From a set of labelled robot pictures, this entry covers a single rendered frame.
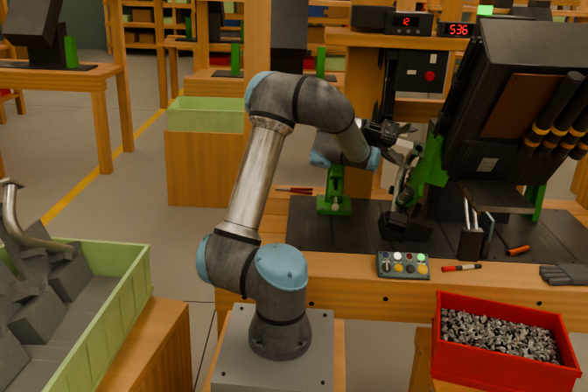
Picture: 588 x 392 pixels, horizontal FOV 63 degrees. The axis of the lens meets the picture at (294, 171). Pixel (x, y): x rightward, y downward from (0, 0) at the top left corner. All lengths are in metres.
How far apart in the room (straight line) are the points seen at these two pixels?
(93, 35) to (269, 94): 11.38
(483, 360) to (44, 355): 1.04
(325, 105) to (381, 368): 1.64
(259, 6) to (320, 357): 1.20
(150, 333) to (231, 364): 0.35
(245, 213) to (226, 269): 0.13
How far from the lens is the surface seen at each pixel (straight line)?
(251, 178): 1.11
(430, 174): 1.58
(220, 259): 1.10
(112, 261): 1.55
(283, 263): 1.04
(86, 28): 12.48
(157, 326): 1.45
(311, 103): 1.10
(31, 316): 1.36
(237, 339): 1.20
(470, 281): 1.53
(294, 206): 1.82
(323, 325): 1.24
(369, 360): 2.52
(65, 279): 1.49
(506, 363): 1.29
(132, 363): 1.35
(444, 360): 1.29
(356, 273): 1.46
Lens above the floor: 1.70
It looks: 22 degrees down
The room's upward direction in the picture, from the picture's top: 2 degrees clockwise
